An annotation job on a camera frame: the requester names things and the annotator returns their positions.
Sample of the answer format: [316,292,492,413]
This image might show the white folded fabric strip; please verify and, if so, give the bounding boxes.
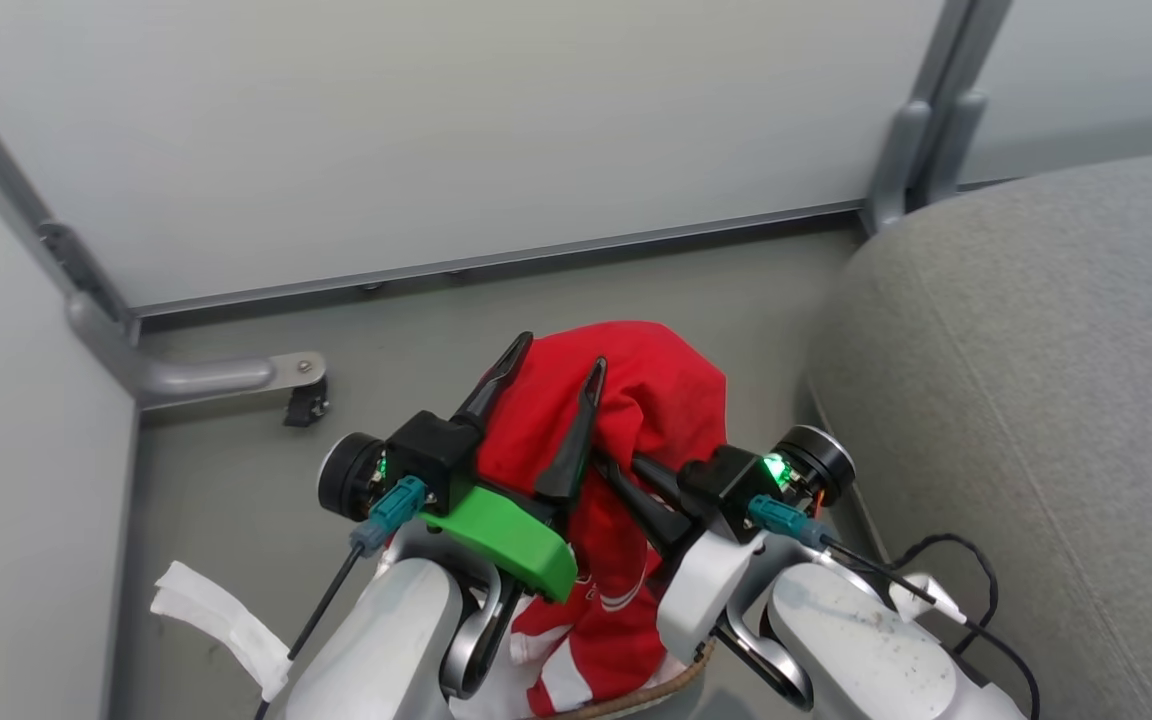
[150,560,293,703]

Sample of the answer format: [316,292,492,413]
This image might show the grey partition post with slot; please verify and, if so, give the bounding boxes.
[0,50,139,343]

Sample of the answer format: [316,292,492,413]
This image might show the small white cable tag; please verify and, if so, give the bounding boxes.
[887,572,968,627]

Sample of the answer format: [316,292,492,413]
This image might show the grey partition bottom rail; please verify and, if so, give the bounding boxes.
[131,200,867,333]

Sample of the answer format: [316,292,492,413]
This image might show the left arm black cable teal plug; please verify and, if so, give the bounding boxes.
[254,477,429,720]

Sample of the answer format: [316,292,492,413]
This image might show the grey metal partition foot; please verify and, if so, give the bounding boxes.
[66,295,328,409]

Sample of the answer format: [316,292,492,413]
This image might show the red white garment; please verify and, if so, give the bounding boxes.
[476,320,729,718]

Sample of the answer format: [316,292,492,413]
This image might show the grey fabric sofa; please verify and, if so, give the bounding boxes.
[804,145,1152,720]

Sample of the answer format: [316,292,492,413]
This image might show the black caster wheel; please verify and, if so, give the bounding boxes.
[283,380,330,429]

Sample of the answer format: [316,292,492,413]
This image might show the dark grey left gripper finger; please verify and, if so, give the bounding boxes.
[452,332,535,438]
[534,357,607,503]

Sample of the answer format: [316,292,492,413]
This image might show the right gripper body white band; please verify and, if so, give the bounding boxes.
[658,425,855,661]

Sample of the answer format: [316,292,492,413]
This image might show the grey double partition post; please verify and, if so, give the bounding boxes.
[861,0,1013,237]

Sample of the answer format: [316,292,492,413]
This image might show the arm black cable teal plug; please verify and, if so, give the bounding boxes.
[254,477,429,720]
[747,495,1043,720]

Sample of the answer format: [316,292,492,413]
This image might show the right arm black cable teal plug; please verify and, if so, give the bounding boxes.
[747,495,1043,720]

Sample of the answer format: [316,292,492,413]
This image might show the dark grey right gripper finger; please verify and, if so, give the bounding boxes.
[629,453,689,499]
[591,457,693,561]

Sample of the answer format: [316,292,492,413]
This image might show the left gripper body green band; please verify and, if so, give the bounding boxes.
[318,410,578,602]

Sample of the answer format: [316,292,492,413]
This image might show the white laundry basket brown rim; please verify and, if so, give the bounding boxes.
[544,640,719,720]

